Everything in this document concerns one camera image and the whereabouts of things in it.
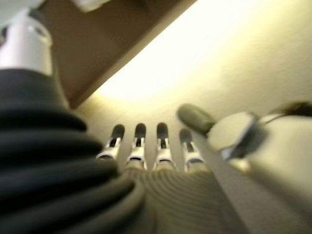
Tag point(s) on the olive left robot foot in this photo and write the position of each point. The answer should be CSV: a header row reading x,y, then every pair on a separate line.
x,y
195,117

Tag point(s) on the brown upholstered bed frame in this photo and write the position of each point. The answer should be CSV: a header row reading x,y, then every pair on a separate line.
x,y
97,48

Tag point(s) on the white bed sheet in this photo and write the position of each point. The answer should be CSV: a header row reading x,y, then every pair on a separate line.
x,y
92,3

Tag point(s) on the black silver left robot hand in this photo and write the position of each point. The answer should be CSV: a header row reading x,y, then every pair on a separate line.
x,y
61,182

